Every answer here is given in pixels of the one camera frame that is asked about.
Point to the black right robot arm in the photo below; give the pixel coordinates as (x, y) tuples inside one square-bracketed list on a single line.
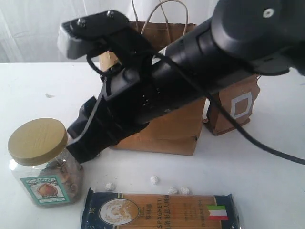
[(242, 38)]

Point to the brown paper bag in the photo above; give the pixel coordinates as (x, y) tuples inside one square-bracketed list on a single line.
[(178, 131)]

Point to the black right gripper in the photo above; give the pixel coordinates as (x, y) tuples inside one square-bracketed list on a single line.
[(131, 98)]

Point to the spaghetti package dark blue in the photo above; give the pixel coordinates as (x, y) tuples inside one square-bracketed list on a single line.
[(110, 210)]

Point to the brown stand-up pouch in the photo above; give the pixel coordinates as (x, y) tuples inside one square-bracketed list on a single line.
[(238, 100)]

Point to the clear jar with gold lid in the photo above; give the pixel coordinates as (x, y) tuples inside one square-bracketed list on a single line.
[(43, 166)]

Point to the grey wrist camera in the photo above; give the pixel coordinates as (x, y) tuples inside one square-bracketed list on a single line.
[(105, 31)]

